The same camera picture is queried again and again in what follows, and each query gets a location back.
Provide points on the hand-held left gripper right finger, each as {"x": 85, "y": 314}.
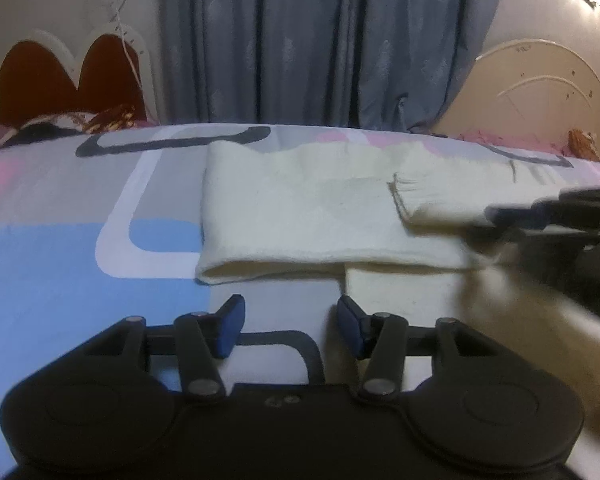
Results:
{"x": 351, "y": 322}

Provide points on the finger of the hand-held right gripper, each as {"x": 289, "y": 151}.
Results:
{"x": 517, "y": 214}
{"x": 530, "y": 235}

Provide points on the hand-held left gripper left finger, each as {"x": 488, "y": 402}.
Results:
{"x": 231, "y": 322}

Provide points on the cream knit sweater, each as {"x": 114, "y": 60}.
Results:
{"x": 300, "y": 210}

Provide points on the pink blanket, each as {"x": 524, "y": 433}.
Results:
{"x": 505, "y": 137}

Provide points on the orange plush toy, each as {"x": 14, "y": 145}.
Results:
{"x": 581, "y": 142}

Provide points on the cream round headboard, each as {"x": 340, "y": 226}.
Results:
{"x": 540, "y": 95}

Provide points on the patterned bed sheet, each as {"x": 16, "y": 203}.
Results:
{"x": 55, "y": 260}

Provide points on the brown floral pillow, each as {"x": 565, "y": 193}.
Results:
{"x": 112, "y": 119}

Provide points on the black and white blanket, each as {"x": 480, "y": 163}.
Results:
{"x": 45, "y": 130}

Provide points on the grey-blue curtain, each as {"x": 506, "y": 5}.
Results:
{"x": 310, "y": 40}

